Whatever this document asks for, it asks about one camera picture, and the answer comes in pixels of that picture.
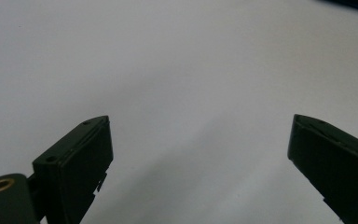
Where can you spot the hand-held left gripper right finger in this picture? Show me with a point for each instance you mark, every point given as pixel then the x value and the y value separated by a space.
pixel 332 165

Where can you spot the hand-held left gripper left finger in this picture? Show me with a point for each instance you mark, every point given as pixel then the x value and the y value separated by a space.
pixel 71 168

